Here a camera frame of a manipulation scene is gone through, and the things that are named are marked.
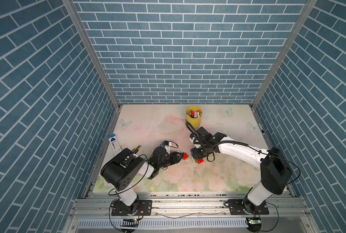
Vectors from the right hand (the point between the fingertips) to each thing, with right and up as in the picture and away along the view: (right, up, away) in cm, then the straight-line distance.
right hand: (195, 155), depth 85 cm
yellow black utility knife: (-38, +1, +8) cm, 39 cm away
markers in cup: (+1, +25, +14) cm, 29 cm away
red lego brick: (-6, -1, +4) cm, 7 cm away
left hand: (-6, -2, +3) cm, 7 cm away
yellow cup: (+2, +19, +13) cm, 24 cm away
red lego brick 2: (+2, -2, -5) cm, 5 cm away
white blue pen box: (-53, +5, +11) cm, 55 cm away
